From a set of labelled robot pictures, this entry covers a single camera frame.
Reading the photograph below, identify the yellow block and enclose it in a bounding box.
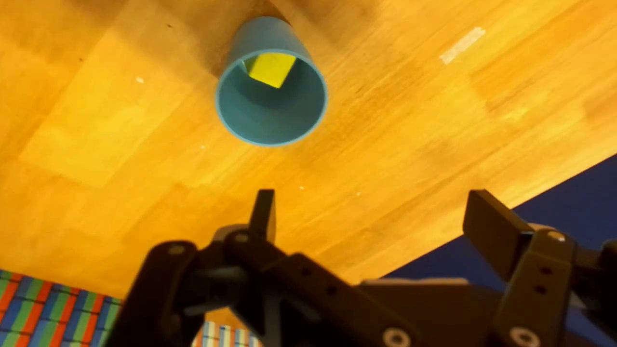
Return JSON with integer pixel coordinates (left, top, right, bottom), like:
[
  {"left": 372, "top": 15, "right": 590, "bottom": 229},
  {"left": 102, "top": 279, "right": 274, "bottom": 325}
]
[{"left": 247, "top": 53, "right": 299, "bottom": 90}]

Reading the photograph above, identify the white tape strip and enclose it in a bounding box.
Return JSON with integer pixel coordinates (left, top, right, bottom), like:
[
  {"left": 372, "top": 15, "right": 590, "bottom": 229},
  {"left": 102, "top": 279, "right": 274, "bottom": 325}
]
[{"left": 438, "top": 24, "right": 488, "bottom": 65}]

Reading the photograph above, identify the colourful striped mat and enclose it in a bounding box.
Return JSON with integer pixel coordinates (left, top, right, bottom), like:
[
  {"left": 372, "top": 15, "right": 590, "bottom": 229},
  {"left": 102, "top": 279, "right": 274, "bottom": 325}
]
[{"left": 0, "top": 267, "right": 266, "bottom": 347}]

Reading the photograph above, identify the blue plastic cup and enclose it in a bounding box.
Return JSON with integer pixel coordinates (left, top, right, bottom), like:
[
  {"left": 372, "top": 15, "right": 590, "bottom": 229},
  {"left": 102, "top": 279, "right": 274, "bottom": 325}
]
[{"left": 214, "top": 15, "right": 330, "bottom": 148}]

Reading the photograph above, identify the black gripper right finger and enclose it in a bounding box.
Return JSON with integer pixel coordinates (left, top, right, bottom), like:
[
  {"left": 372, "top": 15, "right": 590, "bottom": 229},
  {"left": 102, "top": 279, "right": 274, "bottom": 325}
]
[{"left": 461, "top": 186, "right": 617, "bottom": 347}]

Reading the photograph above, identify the dark blue cloth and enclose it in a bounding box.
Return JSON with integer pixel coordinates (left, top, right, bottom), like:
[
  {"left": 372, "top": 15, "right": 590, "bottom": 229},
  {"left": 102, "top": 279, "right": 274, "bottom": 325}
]
[{"left": 384, "top": 152, "right": 617, "bottom": 347}]

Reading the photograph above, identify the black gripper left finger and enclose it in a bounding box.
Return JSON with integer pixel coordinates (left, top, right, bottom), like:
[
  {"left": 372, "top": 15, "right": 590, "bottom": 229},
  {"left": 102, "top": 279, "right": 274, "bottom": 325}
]
[{"left": 104, "top": 186, "right": 424, "bottom": 347}]

